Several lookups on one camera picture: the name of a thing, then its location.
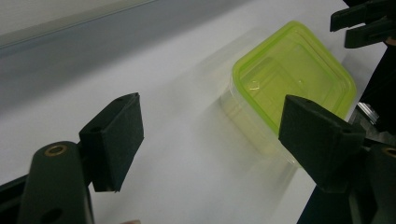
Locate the aluminium rail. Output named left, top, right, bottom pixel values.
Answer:
left=348, top=102, right=381, bottom=138

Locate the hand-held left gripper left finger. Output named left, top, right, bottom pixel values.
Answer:
left=78, top=91, right=146, bottom=193

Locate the green-lidded plastic container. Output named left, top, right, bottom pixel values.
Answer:
left=219, top=20, right=358, bottom=168

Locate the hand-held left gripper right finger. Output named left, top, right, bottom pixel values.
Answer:
left=277, top=94, right=367, bottom=194

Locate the white wire basket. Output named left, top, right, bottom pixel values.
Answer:
left=0, top=0, right=260, bottom=110

